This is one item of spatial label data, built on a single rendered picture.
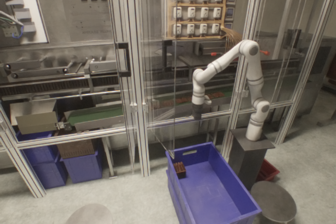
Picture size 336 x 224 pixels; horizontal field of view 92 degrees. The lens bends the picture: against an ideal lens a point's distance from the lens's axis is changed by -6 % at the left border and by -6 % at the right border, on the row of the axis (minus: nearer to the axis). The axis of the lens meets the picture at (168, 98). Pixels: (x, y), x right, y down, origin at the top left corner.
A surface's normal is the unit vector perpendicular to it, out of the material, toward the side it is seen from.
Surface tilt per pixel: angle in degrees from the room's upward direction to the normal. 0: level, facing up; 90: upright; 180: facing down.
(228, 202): 0
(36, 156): 90
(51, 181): 90
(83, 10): 90
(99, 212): 0
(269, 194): 0
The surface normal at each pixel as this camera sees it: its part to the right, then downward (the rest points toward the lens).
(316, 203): 0.00, -0.88
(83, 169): 0.25, 0.45
